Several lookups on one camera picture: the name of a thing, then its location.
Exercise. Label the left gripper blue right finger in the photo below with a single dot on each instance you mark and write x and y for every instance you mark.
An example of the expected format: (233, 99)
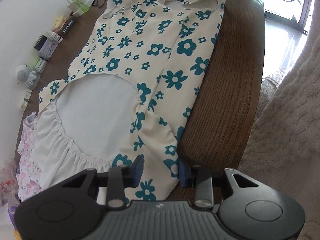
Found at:
(199, 178)

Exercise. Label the cream teal flower dress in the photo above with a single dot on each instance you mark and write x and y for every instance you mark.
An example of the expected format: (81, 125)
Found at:
(129, 92)

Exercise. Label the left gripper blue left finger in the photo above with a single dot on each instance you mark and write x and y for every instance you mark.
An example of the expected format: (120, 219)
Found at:
(120, 178)

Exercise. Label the black small box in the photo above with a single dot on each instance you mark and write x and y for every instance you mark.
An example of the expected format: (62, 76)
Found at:
(40, 42)

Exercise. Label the green white small boxes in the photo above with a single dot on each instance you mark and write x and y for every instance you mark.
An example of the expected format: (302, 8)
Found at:
(40, 65)

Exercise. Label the purple tissue pack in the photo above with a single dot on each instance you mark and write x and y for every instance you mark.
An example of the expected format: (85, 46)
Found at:
(11, 212)

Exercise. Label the yellow sticky notes stack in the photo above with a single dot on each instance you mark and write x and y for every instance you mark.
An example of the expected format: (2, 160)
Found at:
(59, 23)

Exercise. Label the grey printed tin box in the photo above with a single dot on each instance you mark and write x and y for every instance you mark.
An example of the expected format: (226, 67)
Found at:
(47, 49)

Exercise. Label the pink floral dress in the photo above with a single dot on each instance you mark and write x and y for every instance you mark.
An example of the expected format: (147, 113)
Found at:
(29, 172)

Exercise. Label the white spray bottle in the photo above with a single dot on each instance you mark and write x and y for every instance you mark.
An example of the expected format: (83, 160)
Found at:
(54, 36)

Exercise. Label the cream cloth on chair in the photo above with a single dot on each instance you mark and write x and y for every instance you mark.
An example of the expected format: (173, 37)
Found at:
(283, 148)

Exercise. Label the red printed plastic bag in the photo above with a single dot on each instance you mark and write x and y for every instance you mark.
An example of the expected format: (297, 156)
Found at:
(9, 184)

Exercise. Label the green liquid bottle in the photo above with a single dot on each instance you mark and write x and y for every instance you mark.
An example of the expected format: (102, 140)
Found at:
(82, 6)

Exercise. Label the black red flat box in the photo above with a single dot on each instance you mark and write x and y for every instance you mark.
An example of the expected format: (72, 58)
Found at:
(67, 27)

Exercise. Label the white robot figurine speaker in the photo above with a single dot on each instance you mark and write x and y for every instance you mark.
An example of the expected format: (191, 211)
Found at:
(25, 75)

